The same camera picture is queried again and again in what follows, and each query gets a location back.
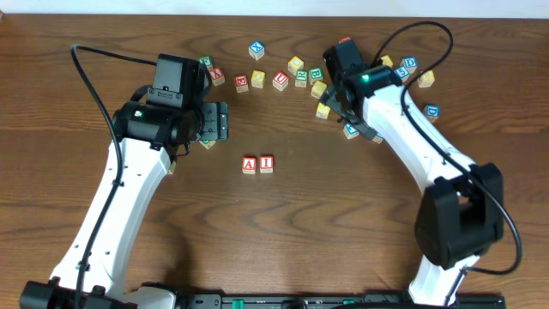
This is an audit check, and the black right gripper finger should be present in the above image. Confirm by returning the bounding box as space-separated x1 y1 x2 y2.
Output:
319 88 339 112
342 112 377 141

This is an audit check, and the blue 2 block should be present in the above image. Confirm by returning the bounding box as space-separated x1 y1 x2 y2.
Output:
343 124 359 139

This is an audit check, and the red A block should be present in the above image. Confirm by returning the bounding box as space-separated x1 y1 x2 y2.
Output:
242 157 256 174

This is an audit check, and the red I block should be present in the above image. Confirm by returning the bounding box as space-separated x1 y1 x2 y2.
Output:
259 155 274 173

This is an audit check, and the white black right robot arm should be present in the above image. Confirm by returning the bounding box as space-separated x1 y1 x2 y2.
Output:
321 64 504 306

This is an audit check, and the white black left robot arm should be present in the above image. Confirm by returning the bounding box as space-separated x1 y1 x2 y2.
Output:
19 101 228 309

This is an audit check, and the yellow block lower middle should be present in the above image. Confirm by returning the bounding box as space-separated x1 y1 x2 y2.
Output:
316 103 331 119

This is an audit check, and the yellow block below B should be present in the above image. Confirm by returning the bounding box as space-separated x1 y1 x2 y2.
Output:
311 81 328 100

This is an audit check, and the green N block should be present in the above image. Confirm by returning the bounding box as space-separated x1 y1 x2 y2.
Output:
200 141 216 149

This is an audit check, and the green B block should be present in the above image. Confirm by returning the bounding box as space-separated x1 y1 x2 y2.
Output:
309 67 324 85

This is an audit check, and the green R block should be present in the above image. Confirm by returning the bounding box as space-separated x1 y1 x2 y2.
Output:
295 70 308 88

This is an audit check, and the blue P block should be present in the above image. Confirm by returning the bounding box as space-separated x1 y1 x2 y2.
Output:
372 134 383 143

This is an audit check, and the red X block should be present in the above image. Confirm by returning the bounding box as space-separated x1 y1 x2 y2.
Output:
209 67 225 87

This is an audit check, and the red E block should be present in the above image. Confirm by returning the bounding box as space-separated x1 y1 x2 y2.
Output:
234 75 249 93

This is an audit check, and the yellow block top middle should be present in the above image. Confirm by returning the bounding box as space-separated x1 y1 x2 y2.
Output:
288 56 305 76

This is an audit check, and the red U block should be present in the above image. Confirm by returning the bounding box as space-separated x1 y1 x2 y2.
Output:
273 71 289 92

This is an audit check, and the yellow block upper right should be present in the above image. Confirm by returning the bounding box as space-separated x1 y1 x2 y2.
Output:
380 55 393 68

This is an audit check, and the yellow block near left gripper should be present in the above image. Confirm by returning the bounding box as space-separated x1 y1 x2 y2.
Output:
250 70 266 88

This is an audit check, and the green F block upper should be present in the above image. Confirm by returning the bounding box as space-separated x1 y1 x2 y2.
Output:
199 56 214 71

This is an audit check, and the green f block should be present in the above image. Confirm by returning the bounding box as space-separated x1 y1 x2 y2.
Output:
199 56 214 71
167 160 177 174

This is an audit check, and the blue S block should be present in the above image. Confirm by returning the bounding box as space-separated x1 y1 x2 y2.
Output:
395 66 410 82

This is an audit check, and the green F block lower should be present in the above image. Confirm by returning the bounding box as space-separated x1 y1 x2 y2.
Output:
167 160 177 174

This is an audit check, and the blue D block upper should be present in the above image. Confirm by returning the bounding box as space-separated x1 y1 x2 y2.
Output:
401 57 418 74

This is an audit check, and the blue d block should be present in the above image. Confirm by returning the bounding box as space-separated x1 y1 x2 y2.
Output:
401 57 418 74
423 105 440 123

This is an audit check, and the blue X block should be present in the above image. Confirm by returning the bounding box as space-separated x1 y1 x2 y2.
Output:
248 41 265 60

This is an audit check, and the yellow block far right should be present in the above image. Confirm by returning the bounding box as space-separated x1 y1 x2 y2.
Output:
418 70 436 88

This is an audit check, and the blue D block lower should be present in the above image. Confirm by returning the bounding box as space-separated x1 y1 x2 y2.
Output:
423 105 440 123

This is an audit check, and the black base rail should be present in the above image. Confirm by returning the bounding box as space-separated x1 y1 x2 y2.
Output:
179 293 507 309

